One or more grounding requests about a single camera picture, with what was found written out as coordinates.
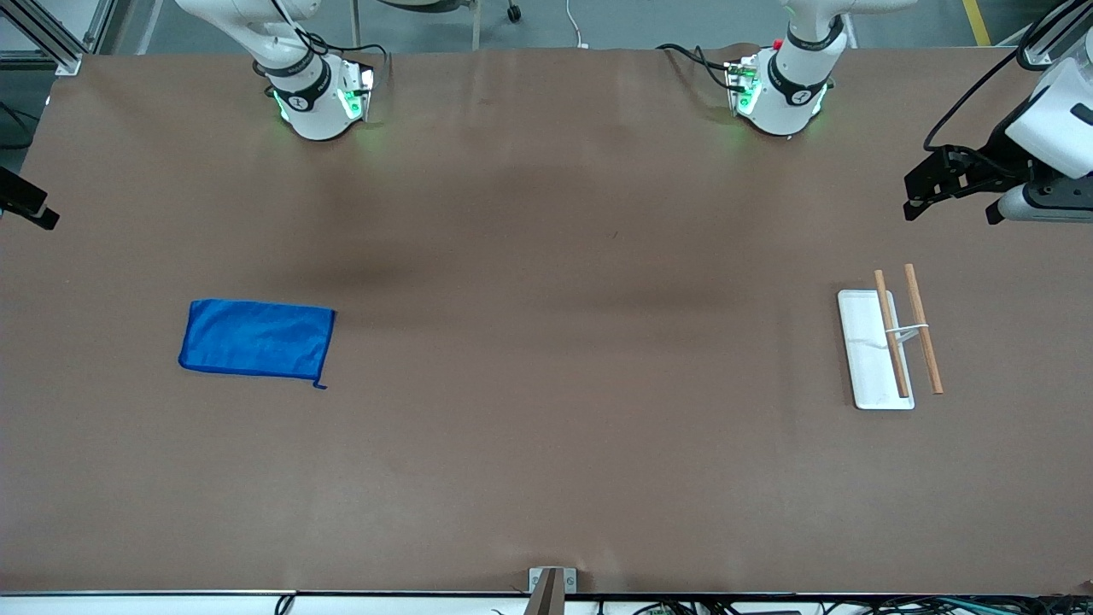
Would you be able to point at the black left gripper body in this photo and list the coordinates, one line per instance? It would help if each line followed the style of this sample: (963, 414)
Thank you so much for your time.
(993, 157)

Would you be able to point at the blue microfibre towel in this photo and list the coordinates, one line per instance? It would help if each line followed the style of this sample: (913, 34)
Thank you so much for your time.
(256, 340)

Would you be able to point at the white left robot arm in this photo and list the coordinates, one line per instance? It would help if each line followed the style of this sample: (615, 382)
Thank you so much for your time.
(786, 102)

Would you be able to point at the white towel rack base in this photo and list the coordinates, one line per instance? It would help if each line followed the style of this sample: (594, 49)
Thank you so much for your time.
(864, 359)

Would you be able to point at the black chair caster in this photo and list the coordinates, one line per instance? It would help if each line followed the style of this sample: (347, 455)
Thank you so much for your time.
(513, 13)

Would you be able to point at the brown table cover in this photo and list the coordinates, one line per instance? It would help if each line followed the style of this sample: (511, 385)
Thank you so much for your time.
(546, 427)

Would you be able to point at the aluminium frame profile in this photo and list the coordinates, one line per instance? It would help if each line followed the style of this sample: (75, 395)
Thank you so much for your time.
(51, 34)

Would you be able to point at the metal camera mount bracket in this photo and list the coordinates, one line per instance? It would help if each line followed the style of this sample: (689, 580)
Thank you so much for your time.
(552, 589)

